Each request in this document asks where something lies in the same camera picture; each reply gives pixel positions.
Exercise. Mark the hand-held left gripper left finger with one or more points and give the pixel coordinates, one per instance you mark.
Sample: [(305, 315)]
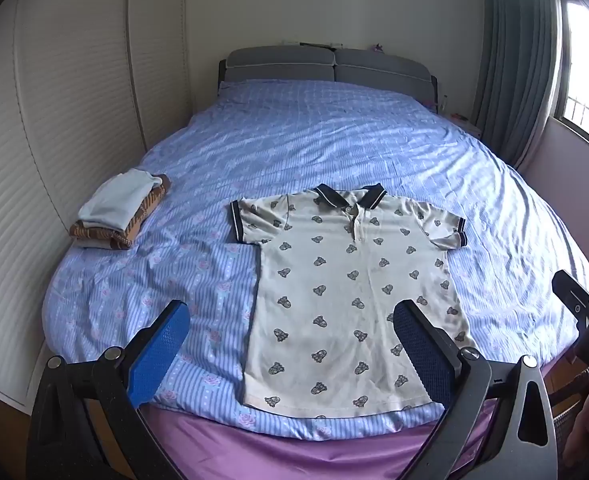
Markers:
[(159, 355)]

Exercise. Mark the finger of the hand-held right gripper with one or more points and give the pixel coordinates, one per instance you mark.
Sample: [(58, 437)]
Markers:
[(574, 300)]

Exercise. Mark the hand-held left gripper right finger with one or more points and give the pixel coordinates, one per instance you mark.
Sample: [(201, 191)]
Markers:
[(424, 355)]

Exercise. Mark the cream printed polo shirt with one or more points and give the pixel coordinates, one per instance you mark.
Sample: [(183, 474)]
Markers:
[(344, 300)]

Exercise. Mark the person's right hand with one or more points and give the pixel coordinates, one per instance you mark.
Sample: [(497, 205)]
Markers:
[(586, 425)]

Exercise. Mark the folded brown patterned garment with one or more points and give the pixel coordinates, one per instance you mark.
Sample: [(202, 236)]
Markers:
[(139, 215)]

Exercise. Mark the folded light blue garment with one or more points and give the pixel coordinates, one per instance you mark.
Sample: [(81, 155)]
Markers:
[(117, 200)]

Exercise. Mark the purple satin bed sheet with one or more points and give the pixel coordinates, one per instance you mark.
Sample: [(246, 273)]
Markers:
[(294, 455)]

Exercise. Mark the bedside table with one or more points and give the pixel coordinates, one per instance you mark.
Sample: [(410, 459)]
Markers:
[(467, 122)]

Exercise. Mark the window with metal grille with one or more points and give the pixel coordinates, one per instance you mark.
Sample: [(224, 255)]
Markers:
[(586, 70)]

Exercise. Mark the grey-blue curtain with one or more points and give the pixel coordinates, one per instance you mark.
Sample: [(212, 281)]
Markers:
[(519, 60)]

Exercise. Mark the blue striped floral bed sheet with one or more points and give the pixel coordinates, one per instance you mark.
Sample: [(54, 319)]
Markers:
[(284, 150)]

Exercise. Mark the white louvered wardrobe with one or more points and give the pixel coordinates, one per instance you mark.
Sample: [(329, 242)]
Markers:
[(74, 110)]

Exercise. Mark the grey headboard cushion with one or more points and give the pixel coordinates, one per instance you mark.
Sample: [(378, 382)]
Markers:
[(279, 65), (382, 70)]

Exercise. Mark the small purple object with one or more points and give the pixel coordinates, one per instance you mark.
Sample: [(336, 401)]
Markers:
[(376, 48)]

